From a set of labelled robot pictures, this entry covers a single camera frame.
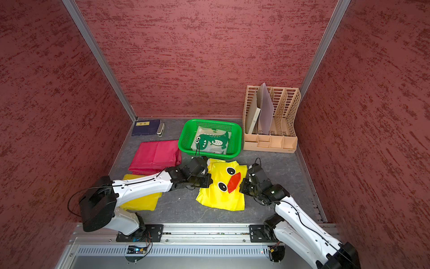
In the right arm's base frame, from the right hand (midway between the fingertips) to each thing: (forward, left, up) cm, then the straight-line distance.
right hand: (239, 189), depth 80 cm
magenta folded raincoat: (+21, +48, -1) cm, 52 cm away
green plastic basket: (+40, +29, -1) cm, 50 cm away
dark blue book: (+48, +61, -5) cm, 78 cm away
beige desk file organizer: (+48, -32, +13) cm, 59 cm away
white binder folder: (+44, -12, +6) cm, 46 cm away
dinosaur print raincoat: (+32, +15, -2) cm, 35 cm away
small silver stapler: (+43, +49, -3) cm, 66 cm away
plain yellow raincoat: (-4, +48, -5) cm, 48 cm away
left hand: (+2, +14, +1) cm, 14 cm away
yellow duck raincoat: (-1, +8, -2) cm, 8 cm away
